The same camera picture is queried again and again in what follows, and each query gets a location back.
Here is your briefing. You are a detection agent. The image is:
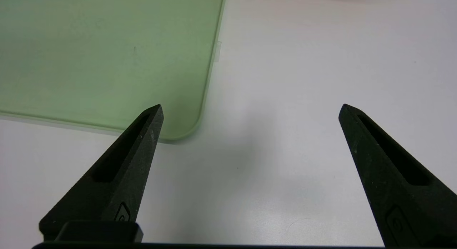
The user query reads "light green plastic tray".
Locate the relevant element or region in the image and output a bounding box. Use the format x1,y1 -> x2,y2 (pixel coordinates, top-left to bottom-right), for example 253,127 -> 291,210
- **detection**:
0,0 -> 227,141

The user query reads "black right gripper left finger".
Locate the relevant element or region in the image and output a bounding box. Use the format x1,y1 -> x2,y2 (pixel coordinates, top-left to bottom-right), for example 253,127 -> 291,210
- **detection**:
39,104 -> 164,242

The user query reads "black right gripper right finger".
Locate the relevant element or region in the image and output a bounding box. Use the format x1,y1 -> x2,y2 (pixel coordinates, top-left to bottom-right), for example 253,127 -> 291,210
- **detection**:
338,104 -> 457,248

